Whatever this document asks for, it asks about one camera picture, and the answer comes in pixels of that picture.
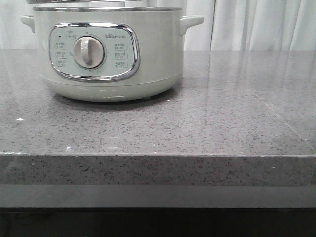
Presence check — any glass pot lid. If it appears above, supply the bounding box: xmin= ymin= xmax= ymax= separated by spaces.
xmin=26 ymin=0 xmax=149 ymax=5

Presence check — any pale green electric pot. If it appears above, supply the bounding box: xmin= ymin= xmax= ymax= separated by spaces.
xmin=20 ymin=7 xmax=204 ymax=102

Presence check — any white curtain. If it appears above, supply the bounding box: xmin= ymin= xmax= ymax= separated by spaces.
xmin=0 ymin=0 xmax=316 ymax=52

